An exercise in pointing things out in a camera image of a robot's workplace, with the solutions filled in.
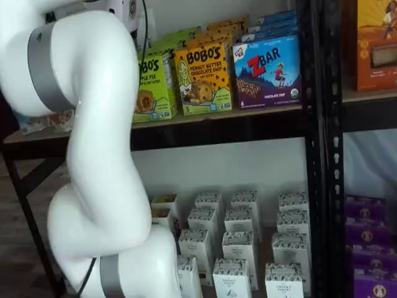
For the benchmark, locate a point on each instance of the blue purple Zbar box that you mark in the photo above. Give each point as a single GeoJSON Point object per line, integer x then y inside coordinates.
{"type": "Point", "coordinates": [273, 28]}
{"type": "Point", "coordinates": [270, 37]}
{"type": "Point", "coordinates": [276, 18]}
{"type": "Point", "coordinates": [266, 74]}

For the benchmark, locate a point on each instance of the orange label granola bag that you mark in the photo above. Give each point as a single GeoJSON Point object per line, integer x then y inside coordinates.
{"type": "Point", "coordinates": [62, 119]}

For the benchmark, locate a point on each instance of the purple snack box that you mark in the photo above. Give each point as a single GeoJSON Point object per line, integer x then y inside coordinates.
{"type": "Point", "coordinates": [376, 285]}
{"type": "Point", "coordinates": [366, 206]}
{"type": "Point", "coordinates": [367, 232]}
{"type": "Point", "coordinates": [375, 259]}

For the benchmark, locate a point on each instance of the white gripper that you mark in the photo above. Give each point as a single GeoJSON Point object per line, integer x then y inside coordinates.
{"type": "Point", "coordinates": [130, 10]}

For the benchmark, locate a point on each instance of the white organic pantry box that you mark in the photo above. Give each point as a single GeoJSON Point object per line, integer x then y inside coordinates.
{"type": "Point", "coordinates": [293, 200]}
{"type": "Point", "coordinates": [244, 198]}
{"type": "Point", "coordinates": [189, 276]}
{"type": "Point", "coordinates": [283, 282]}
{"type": "Point", "coordinates": [202, 218]}
{"type": "Point", "coordinates": [193, 245]}
{"type": "Point", "coordinates": [231, 279]}
{"type": "Point", "coordinates": [290, 248]}
{"type": "Point", "coordinates": [237, 248]}
{"type": "Point", "coordinates": [293, 222]}
{"type": "Point", "coordinates": [239, 220]}
{"type": "Point", "coordinates": [208, 200]}

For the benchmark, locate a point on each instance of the yellow Bobo's peanut butter box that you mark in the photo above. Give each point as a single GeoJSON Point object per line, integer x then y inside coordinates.
{"type": "Point", "coordinates": [204, 87]}
{"type": "Point", "coordinates": [214, 38]}
{"type": "Point", "coordinates": [229, 23]}

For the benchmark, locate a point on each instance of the large orange snack box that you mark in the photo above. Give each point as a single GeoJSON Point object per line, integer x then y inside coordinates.
{"type": "Point", "coordinates": [375, 46]}

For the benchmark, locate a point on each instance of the yellow top granola box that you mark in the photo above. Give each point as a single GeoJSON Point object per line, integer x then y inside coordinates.
{"type": "Point", "coordinates": [161, 215]}
{"type": "Point", "coordinates": [164, 200]}

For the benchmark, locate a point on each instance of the black metal shelf rack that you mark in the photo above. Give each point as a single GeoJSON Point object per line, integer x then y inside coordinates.
{"type": "Point", "coordinates": [369, 116]}
{"type": "Point", "coordinates": [217, 135]}

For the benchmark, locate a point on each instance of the blue label granola bag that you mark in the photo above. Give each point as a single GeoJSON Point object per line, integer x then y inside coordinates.
{"type": "Point", "coordinates": [31, 124]}

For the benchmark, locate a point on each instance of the green Bobo's apple pie box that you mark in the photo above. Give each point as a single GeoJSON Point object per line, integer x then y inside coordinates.
{"type": "Point", "coordinates": [158, 93]}
{"type": "Point", "coordinates": [167, 46]}
{"type": "Point", "coordinates": [186, 33]}

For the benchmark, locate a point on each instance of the light wooden shelf board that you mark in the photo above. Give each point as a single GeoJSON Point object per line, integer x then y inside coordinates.
{"type": "Point", "coordinates": [217, 115]}
{"type": "Point", "coordinates": [372, 95]}

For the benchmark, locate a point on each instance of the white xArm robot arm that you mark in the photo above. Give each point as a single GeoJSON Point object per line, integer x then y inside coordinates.
{"type": "Point", "coordinates": [102, 124]}

